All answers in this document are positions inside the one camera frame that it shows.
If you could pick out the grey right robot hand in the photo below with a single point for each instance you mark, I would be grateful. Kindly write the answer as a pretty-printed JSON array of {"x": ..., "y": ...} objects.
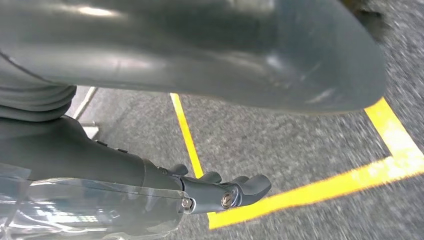
[{"x": 198, "y": 49}]

